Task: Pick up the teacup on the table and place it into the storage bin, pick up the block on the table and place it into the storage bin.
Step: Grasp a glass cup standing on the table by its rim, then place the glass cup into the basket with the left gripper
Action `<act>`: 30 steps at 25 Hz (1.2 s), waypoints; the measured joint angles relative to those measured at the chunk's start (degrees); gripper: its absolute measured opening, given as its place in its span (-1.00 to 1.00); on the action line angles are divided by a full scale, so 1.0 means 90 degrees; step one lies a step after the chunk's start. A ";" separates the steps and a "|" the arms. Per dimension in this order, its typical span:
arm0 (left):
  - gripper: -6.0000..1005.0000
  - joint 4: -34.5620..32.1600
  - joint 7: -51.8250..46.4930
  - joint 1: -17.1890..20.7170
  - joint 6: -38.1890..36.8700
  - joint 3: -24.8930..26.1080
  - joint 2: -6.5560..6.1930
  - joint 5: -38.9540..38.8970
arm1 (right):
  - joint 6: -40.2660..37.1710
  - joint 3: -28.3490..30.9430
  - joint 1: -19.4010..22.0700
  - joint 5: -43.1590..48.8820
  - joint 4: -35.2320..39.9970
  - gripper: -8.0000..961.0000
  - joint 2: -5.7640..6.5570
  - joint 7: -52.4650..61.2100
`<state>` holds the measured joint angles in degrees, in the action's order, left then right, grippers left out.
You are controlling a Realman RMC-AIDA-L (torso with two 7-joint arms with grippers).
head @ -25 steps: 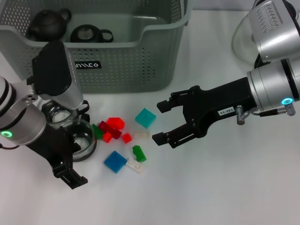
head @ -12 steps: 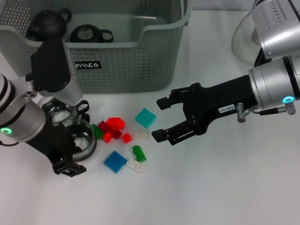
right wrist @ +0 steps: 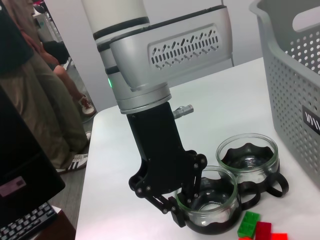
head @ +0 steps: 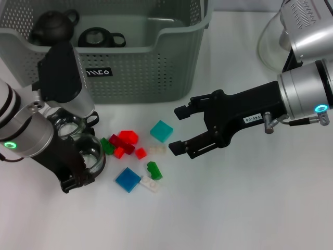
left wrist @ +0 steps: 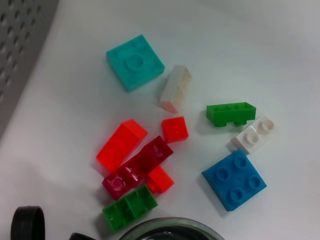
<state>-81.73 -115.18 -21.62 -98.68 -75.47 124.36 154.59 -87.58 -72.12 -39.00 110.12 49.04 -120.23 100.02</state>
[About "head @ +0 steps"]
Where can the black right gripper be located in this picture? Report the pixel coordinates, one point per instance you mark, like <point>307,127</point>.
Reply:
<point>247,104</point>

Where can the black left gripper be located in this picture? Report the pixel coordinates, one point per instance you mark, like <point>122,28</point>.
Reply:
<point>62,159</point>

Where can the glass teacup with black base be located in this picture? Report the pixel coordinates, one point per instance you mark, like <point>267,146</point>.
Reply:
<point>93,151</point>
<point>99,37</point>
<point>67,129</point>

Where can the grey perforated storage bin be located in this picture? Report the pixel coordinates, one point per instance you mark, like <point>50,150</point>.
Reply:
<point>143,73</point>

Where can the teal square building brick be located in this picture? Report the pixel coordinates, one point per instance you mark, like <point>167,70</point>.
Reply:
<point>161,131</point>

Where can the translucent clear building brick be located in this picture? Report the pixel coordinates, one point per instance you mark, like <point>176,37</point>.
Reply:
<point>158,150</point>

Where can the small red building brick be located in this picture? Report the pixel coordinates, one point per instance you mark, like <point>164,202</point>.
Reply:
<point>119,153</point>
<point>140,153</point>

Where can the green flat building brick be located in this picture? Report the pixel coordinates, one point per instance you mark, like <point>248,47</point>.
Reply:
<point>107,146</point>

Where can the green long building brick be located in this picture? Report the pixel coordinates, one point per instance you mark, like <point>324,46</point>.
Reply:
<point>154,172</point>

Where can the blue square building brick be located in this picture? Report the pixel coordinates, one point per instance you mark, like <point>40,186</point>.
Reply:
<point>127,180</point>

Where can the dark red long brick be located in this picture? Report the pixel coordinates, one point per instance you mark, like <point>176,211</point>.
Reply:
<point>125,147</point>

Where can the white flat building brick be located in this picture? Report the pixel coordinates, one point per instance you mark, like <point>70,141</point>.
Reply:
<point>151,184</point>

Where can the dark clay teapot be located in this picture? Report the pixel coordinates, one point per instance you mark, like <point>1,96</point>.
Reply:
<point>52,26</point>

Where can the left wrist camera housing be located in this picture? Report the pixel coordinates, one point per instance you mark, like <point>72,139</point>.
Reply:
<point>59,78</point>

